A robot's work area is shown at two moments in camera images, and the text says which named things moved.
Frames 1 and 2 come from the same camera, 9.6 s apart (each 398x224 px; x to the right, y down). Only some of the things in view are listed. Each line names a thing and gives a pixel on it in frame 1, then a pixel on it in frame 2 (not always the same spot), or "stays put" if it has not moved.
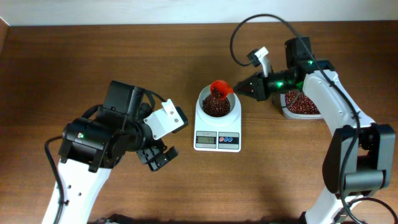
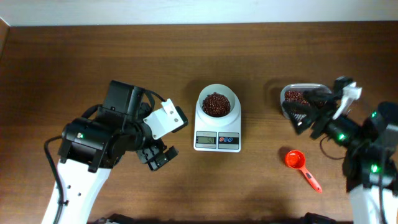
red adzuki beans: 297,102 stays put
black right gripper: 261,87 to 321,115
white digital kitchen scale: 212,137 stays put
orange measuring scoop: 220,88 to 295,159
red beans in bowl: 213,106 stays put
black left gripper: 156,163 stays put
